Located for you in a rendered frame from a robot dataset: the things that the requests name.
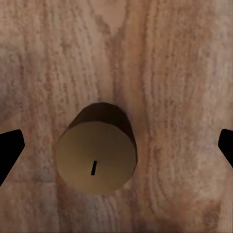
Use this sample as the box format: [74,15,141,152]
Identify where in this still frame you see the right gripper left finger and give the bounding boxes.
[0,129,25,186]

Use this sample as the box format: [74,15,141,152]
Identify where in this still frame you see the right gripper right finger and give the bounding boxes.
[218,129,233,167]

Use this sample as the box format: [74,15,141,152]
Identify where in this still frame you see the pillar candle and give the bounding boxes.
[54,102,138,196]

